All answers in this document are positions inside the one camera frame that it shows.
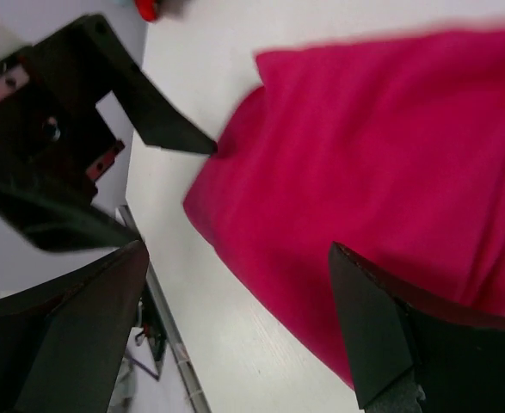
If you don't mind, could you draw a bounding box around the red folded t shirt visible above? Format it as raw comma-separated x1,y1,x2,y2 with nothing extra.
133,0,162,22

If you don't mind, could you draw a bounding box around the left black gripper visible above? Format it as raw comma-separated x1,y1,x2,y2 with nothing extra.
0,14,217,252

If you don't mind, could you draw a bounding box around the aluminium table edge rail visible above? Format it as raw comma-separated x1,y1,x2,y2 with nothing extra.
116,204,214,413

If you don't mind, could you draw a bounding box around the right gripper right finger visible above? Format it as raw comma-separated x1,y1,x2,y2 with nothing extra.
329,243,505,412

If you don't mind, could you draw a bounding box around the crimson red t shirt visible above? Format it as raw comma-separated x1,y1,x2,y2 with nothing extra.
183,28,505,383

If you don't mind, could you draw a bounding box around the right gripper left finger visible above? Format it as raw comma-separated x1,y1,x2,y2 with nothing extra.
0,241,149,412

